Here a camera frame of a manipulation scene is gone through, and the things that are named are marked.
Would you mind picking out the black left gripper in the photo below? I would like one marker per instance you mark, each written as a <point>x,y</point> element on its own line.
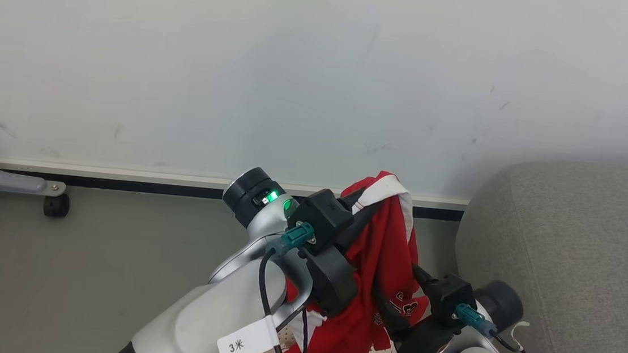
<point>330,280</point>

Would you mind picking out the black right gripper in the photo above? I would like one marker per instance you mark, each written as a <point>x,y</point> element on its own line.
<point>421,348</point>

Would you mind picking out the red white sports jersey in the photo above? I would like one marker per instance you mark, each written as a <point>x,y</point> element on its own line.
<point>381,250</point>

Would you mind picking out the grey fabric sofa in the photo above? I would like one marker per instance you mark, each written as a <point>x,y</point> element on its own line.
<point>579,268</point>

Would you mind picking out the black caster wheel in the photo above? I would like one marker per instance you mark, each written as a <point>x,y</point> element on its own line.
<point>56,205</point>

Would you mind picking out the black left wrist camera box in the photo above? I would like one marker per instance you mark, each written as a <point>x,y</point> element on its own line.
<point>322,211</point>

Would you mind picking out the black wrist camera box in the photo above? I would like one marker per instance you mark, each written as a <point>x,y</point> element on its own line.
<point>322,211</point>
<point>448,296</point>

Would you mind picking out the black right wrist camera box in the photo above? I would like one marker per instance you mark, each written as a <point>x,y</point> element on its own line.
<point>448,296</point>

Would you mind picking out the teal left camera connector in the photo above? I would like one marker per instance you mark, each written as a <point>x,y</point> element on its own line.
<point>297,235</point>

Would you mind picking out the teal camera connector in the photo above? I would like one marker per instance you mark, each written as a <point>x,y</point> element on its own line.
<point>475,318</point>
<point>297,235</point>

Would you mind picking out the teal right camera connector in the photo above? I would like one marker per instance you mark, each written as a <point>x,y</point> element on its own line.
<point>475,318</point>

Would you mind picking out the white black wall baseboard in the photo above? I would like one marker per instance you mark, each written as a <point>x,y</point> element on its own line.
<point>120,179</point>

